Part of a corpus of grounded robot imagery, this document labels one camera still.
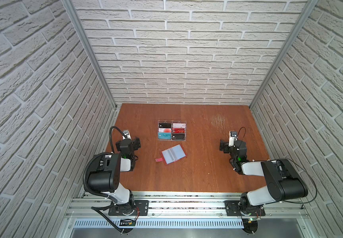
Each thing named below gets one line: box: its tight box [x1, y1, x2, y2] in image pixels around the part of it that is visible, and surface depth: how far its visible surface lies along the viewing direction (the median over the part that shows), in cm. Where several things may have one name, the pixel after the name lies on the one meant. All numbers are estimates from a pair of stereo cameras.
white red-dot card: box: [158, 127, 172, 133], surface depth 99 cm
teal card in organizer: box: [158, 132, 172, 140], surface depth 100 cm
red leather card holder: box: [155, 143, 188, 166], surface depth 94 cm
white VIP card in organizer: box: [172, 122, 186, 129], surface depth 100 cm
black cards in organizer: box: [171, 132, 185, 141], surface depth 100 cm
